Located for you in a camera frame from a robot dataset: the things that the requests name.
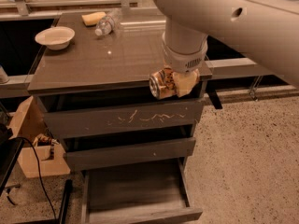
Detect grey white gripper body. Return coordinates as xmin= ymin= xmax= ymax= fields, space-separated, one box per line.
xmin=162 ymin=34 xmax=207 ymax=73

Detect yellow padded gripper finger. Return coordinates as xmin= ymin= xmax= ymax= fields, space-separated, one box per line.
xmin=173 ymin=70 xmax=199 ymax=97

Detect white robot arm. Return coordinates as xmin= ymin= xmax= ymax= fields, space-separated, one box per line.
xmin=153 ymin=0 xmax=299 ymax=88

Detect grey drawer cabinet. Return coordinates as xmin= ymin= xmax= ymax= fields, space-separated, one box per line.
xmin=27 ymin=7 xmax=213 ymax=173

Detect top grey drawer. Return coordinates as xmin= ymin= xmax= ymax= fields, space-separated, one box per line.
xmin=44 ymin=99 xmax=203 ymax=139

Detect grey drawer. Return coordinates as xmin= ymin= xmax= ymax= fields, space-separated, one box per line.
xmin=81 ymin=159 xmax=202 ymax=224
xmin=44 ymin=99 xmax=203 ymax=139
xmin=64 ymin=137 xmax=196 ymax=171

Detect bottom grey drawer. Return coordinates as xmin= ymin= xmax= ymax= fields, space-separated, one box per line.
xmin=81 ymin=159 xmax=202 ymax=224

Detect middle grey drawer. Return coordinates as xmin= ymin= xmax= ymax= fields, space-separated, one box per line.
xmin=64 ymin=137 xmax=196 ymax=171

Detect clear plastic water bottle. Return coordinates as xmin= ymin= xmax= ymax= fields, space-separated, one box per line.
xmin=94 ymin=9 xmax=121 ymax=36

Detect yellow sponge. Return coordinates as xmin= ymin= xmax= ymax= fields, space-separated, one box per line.
xmin=81 ymin=12 xmax=106 ymax=27

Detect white bowl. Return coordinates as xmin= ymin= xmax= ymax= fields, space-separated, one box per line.
xmin=35 ymin=26 xmax=75 ymax=50

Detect black floor stand bar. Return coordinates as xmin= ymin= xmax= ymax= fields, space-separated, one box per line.
xmin=57 ymin=179 xmax=73 ymax=224

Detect cardboard box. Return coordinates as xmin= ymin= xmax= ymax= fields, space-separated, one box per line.
xmin=8 ymin=96 xmax=70 ymax=178

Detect black equipment at left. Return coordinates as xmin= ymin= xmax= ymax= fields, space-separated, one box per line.
xmin=0 ymin=123 xmax=23 ymax=196

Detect black cable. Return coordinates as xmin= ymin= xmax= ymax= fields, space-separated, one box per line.
xmin=12 ymin=136 xmax=59 ymax=222

